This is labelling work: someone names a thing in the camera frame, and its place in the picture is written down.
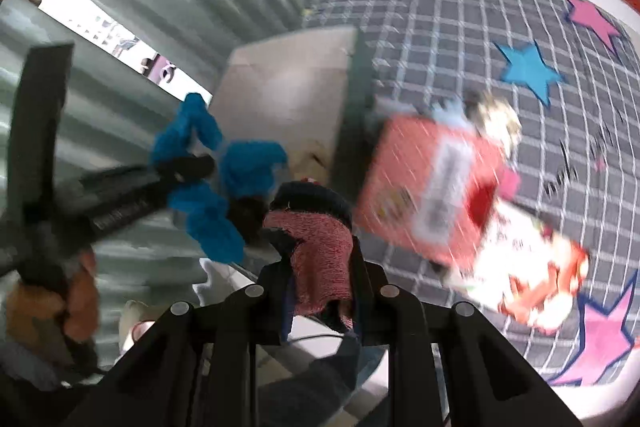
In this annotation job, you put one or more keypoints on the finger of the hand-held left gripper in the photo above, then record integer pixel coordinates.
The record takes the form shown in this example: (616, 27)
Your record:
(170, 172)
(247, 217)

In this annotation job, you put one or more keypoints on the blue cloth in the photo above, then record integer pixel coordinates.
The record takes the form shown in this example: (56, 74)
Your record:
(250, 167)

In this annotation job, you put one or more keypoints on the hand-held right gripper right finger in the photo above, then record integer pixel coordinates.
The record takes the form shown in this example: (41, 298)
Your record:
(370, 312)

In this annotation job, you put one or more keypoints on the red pink striped sock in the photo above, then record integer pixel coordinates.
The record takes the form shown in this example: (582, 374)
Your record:
(320, 257)

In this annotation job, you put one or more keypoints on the beige slipper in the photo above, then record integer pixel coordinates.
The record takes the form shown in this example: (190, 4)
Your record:
(135, 322)

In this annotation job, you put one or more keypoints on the white floral tissue box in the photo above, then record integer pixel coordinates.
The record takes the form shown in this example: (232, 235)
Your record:
(525, 267)

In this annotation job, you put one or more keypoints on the window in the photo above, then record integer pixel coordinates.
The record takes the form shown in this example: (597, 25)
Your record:
(100, 27)

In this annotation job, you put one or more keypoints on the small pink piece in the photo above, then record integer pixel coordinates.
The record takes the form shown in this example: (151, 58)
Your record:
(600, 164)

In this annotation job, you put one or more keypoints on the white polka dot scrunchie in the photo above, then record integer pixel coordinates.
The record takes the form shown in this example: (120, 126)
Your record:
(495, 122)

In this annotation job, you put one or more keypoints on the red cardboard box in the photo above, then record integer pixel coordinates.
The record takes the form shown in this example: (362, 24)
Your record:
(410, 187)

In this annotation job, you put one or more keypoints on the person's left hand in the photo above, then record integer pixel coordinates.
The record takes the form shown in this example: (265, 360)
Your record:
(75, 302)

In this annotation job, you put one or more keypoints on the light blue fluffy scrunchie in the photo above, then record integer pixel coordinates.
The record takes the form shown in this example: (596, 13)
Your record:
(450, 112)

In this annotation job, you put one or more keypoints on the grey-green storage box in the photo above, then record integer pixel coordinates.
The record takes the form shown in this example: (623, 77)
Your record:
(285, 92)

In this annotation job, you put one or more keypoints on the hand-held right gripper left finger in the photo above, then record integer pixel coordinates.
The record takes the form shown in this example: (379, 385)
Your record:
(272, 307)

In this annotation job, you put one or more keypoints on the grey checked star blanket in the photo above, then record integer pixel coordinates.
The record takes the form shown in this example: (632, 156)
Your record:
(450, 32)

